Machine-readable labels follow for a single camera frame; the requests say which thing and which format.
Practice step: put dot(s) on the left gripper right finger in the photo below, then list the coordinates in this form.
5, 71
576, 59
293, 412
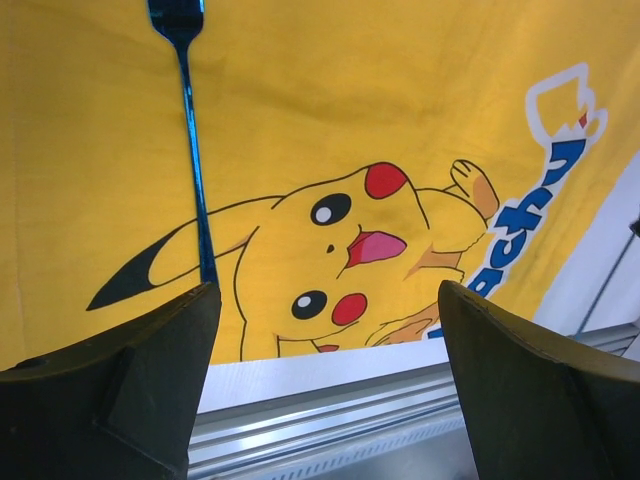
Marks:
537, 404

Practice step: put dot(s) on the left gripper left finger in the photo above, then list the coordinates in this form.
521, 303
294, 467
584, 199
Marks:
119, 405

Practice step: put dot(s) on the yellow Pikachu cloth placemat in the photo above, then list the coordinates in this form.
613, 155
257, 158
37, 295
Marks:
355, 154

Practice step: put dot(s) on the blue metal fork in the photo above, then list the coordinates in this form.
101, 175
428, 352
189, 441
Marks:
180, 22

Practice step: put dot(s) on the aluminium mounting rail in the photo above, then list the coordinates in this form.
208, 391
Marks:
386, 414

